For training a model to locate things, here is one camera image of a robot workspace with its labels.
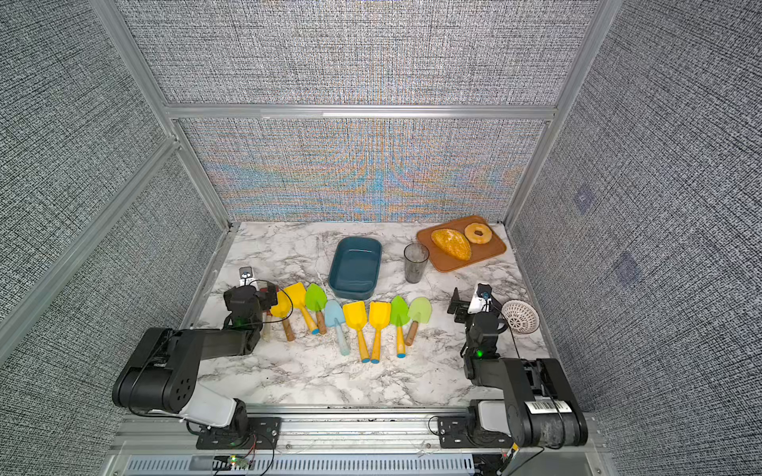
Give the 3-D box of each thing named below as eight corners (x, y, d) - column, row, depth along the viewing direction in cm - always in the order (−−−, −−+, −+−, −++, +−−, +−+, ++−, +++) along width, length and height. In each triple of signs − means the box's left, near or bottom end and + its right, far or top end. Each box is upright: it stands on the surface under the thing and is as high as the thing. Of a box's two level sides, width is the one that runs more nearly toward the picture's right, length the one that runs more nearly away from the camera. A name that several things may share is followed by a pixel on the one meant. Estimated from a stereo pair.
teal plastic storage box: (327, 300, 100) (325, 292, 96) (334, 245, 116) (333, 236, 112) (382, 299, 100) (382, 291, 96) (382, 245, 116) (382, 236, 112)
